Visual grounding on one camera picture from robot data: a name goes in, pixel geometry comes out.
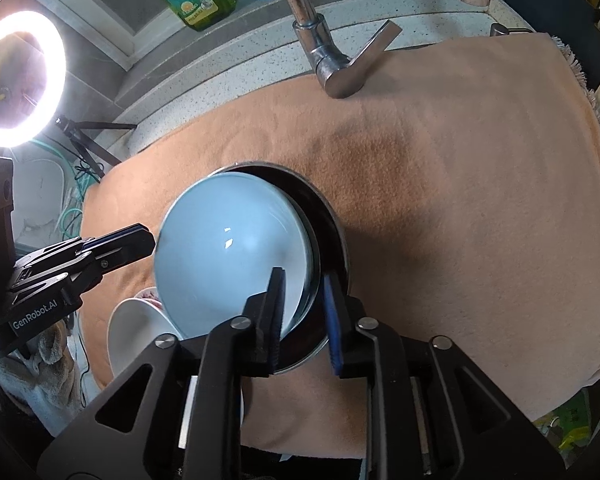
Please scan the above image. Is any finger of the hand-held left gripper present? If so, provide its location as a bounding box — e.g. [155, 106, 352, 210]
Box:
[15, 223, 152, 274]
[10, 232, 157, 307]

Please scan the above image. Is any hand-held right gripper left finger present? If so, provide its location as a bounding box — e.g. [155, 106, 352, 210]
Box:
[37, 266, 287, 480]

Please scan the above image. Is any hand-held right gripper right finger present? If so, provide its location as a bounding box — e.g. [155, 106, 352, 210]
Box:
[324, 274, 566, 480]

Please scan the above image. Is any floral deep plate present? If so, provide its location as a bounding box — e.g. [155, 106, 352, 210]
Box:
[132, 286, 164, 309]

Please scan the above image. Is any large steel bowl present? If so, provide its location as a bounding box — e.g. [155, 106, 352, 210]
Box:
[220, 161, 352, 376]

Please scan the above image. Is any oval white plate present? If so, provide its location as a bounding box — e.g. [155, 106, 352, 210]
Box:
[106, 297, 187, 377]

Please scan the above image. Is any light blue bowl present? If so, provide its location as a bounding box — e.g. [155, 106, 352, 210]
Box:
[154, 172, 321, 339]

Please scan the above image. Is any black tripod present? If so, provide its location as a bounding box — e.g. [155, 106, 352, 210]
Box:
[54, 115, 139, 179]

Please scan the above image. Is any tan cloth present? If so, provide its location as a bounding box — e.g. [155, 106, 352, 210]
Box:
[77, 32, 600, 461]

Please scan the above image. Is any grey induction cooktop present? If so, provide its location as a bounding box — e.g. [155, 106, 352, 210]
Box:
[27, 0, 193, 70]

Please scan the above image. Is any green printed packet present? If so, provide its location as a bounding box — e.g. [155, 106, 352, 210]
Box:
[535, 394, 598, 461]

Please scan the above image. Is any chrome faucet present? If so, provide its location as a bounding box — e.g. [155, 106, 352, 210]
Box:
[270, 0, 404, 99]

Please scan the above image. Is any green cable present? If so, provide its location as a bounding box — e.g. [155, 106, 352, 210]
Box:
[30, 139, 108, 242]

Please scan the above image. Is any ring light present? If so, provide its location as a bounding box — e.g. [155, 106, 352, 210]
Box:
[0, 10, 67, 149]

